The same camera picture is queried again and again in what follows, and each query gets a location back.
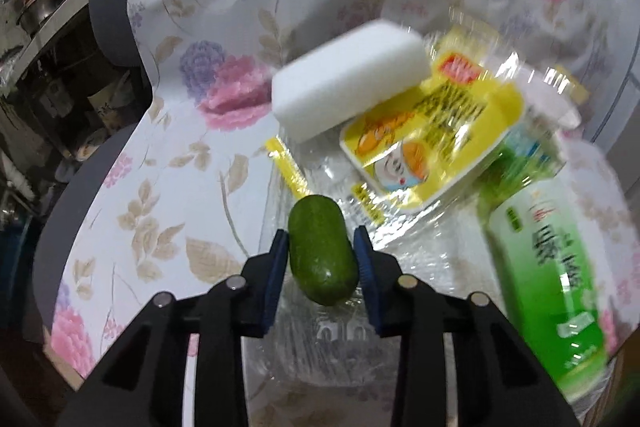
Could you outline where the green avocado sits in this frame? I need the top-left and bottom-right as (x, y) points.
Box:
(289, 194), (360, 306)

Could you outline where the yellow snack wrapper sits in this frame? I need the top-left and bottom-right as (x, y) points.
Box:
(339, 23), (527, 214)

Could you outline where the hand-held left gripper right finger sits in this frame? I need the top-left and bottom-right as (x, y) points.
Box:
(352, 227), (586, 427)

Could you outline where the clear plastic bag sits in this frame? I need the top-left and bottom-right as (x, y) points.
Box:
(240, 57), (618, 427)

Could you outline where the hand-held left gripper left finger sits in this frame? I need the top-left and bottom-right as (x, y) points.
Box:
(60, 229), (291, 427)

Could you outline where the green tea bottle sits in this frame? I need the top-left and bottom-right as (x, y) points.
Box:
(475, 97), (618, 423)

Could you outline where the floral tablecloth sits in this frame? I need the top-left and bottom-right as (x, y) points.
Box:
(50, 0), (640, 427)

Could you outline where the white foam sponge block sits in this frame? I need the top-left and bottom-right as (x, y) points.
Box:
(271, 19), (432, 142)

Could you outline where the metal kitchen rack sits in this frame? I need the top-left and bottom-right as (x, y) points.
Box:
(0, 0), (93, 72)

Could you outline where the white patterned bowl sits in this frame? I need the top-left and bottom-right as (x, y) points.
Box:
(87, 87), (132, 128)

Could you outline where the yellow plastic stick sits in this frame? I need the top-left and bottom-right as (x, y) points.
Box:
(265, 137), (311, 200)

